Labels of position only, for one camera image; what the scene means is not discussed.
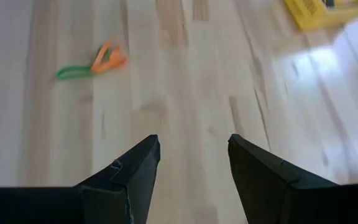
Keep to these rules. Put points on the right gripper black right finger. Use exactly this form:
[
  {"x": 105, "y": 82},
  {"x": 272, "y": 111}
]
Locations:
[{"x": 259, "y": 186}]

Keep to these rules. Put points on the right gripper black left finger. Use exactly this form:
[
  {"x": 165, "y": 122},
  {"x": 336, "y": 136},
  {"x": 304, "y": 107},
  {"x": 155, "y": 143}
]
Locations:
[{"x": 129, "y": 193}]

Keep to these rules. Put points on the orange rubber band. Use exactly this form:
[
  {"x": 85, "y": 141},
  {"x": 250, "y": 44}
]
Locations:
[{"x": 117, "y": 60}]

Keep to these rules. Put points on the green rubber band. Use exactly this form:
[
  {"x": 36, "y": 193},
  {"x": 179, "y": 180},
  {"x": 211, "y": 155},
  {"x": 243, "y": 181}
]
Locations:
[{"x": 58, "y": 74}]

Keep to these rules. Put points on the yellow slotted plastic basket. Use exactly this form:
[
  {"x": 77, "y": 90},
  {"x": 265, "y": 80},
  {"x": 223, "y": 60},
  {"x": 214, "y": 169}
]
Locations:
[{"x": 309, "y": 12}]

